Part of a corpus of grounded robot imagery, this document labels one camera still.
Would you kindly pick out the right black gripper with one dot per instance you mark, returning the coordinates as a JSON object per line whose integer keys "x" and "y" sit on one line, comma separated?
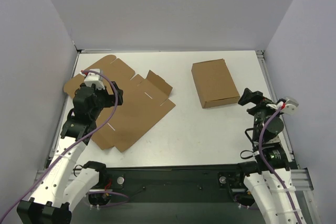
{"x": 258, "y": 104}

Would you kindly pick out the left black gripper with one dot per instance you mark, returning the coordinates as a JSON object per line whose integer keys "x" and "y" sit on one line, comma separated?
{"x": 109, "y": 97}

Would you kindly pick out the cardboard box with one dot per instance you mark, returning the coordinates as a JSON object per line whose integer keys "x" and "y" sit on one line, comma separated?
{"x": 214, "y": 83}
{"x": 145, "y": 102}

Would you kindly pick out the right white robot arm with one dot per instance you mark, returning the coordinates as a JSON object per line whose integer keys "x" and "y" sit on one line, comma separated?
{"x": 269, "y": 179}

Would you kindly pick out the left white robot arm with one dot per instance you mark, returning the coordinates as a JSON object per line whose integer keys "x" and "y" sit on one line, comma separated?
{"x": 53, "y": 197}

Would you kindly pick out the folded closed cardboard box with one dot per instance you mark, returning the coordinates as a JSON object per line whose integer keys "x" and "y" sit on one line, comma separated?
{"x": 214, "y": 83}

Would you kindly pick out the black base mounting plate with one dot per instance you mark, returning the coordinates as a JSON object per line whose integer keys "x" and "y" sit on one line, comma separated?
{"x": 180, "y": 184}

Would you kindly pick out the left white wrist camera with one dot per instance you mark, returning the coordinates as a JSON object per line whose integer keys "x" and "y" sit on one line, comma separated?
{"x": 93, "y": 78}

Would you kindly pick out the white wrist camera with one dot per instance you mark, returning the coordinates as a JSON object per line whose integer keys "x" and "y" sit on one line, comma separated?
{"x": 287, "y": 105}
{"x": 93, "y": 78}

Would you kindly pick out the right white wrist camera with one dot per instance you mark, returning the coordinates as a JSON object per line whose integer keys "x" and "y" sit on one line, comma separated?
{"x": 287, "y": 105}

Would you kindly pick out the aluminium frame rail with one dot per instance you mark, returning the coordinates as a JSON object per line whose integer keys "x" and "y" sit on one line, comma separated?
{"x": 300, "y": 177}

